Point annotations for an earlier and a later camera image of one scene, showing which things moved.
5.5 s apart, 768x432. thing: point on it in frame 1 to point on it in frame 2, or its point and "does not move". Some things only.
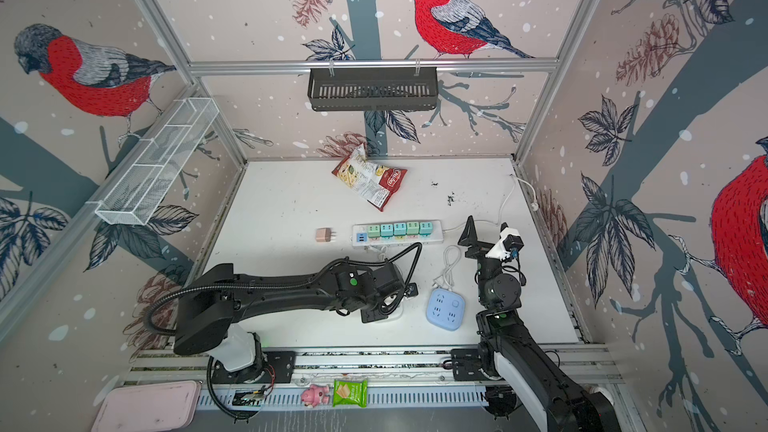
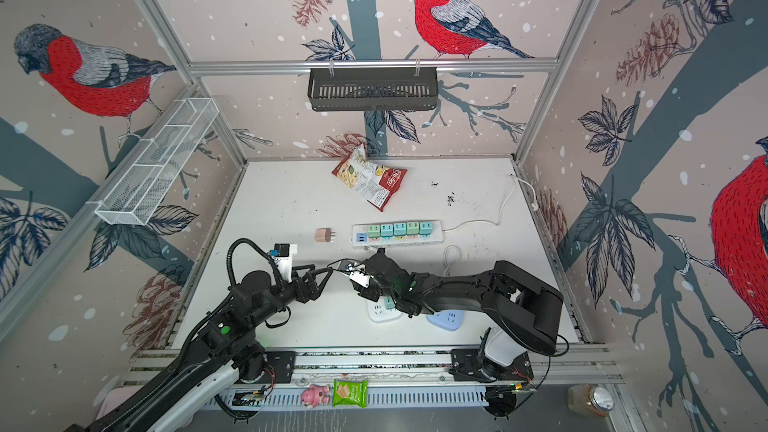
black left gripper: (375, 316) to (313, 292)
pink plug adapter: (324, 234) does not move
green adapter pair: (374, 231) does not move
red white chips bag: (371, 182) does not move
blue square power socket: (445, 308) does not move
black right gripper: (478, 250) to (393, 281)
